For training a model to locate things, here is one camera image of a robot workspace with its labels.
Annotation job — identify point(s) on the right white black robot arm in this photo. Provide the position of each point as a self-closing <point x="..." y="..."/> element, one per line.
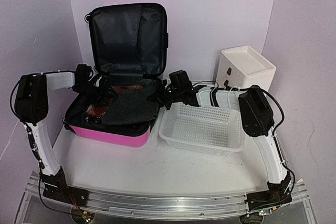
<point x="258" y="124"/>

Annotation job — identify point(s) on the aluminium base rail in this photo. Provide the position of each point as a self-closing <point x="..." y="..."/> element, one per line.
<point x="176" y="208"/>

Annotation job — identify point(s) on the white three-drawer storage cabinet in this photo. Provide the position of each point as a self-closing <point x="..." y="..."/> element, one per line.
<point x="243" y="67"/>

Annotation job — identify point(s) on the plaid garment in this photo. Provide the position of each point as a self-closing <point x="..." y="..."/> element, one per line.
<point x="94" y="111"/>

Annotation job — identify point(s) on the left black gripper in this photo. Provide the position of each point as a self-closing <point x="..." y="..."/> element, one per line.
<point x="101" y="94"/>

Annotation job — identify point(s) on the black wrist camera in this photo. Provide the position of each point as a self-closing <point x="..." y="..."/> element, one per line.
<point x="83" y="72"/>
<point x="179" y="80"/>

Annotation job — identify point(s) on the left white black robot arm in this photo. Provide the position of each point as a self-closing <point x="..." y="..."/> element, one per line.
<point x="29" y="103"/>

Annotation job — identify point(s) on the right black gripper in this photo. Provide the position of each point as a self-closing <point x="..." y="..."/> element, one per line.
<point x="167" y="105"/>

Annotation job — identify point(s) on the white perforated plastic basket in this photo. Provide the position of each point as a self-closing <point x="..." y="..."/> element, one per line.
<point x="209" y="130"/>

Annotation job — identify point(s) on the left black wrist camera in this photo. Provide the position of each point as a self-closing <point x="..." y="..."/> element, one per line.
<point x="83" y="72"/>

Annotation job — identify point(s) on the grey dotted garment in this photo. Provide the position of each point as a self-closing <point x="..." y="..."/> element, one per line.
<point x="134" y="104"/>

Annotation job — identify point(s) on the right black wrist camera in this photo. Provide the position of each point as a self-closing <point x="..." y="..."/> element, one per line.
<point x="179" y="80"/>

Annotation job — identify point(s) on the pink cartoon child suitcase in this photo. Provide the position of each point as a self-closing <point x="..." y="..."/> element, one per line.
<point x="129" y="46"/>

